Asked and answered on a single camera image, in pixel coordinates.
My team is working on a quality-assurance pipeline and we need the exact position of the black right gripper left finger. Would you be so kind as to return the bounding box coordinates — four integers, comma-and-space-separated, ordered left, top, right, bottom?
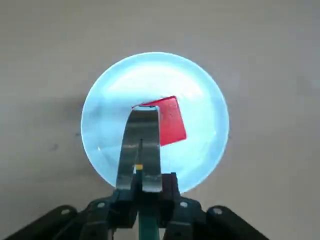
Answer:
3, 174, 140, 240

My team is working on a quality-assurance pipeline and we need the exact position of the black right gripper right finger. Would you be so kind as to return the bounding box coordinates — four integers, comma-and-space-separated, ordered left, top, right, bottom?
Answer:
157, 172, 270, 240

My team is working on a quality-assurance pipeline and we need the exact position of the green handled claw hammer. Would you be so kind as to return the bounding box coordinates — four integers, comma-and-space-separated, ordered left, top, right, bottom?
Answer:
115, 104, 164, 240

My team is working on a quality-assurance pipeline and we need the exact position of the red wooden cube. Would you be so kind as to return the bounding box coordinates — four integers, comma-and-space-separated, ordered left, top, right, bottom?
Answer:
132, 95, 187, 147

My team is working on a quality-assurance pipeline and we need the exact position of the light blue round plate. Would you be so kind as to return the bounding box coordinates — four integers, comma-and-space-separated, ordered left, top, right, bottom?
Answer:
80, 51, 230, 193

